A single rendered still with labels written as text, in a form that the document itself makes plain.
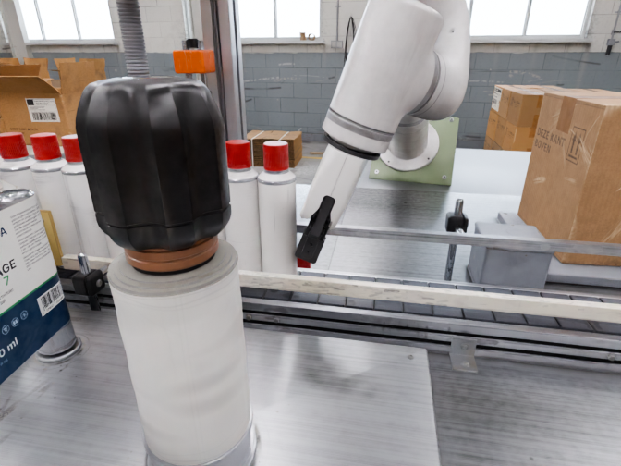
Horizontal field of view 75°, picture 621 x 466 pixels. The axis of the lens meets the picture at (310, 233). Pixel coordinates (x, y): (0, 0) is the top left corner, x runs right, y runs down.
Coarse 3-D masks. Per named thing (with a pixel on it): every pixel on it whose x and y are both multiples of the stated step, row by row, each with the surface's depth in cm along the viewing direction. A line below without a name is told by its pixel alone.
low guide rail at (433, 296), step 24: (72, 264) 60; (96, 264) 59; (288, 288) 55; (312, 288) 54; (336, 288) 54; (360, 288) 53; (384, 288) 52; (408, 288) 52; (432, 288) 52; (528, 312) 50; (552, 312) 49; (576, 312) 49; (600, 312) 48
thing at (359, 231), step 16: (304, 224) 59; (416, 240) 57; (432, 240) 57; (448, 240) 56; (464, 240) 56; (480, 240) 55; (496, 240) 55; (512, 240) 55; (528, 240) 54; (544, 240) 54; (560, 240) 54; (576, 240) 54
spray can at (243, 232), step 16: (240, 144) 52; (240, 160) 53; (240, 176) 53; (256, 176) 54; (240, 192) 53; (256, 192) 55; (240, 208) 54; (256, 208) 56; (240, 224) 55; (256, 224) 56; (240, 240) 56; (256, 240) 57; (240, 256) 57; (256, 256) 58
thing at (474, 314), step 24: (240, 288) 59; (264, 288) 58; (456, 288) 59; (480, 288) 58; (504, 288) 59; (408, 312) 53; (432, 312) 54; (456, 312) 53; (480, 312) 53; (504, 312) 53
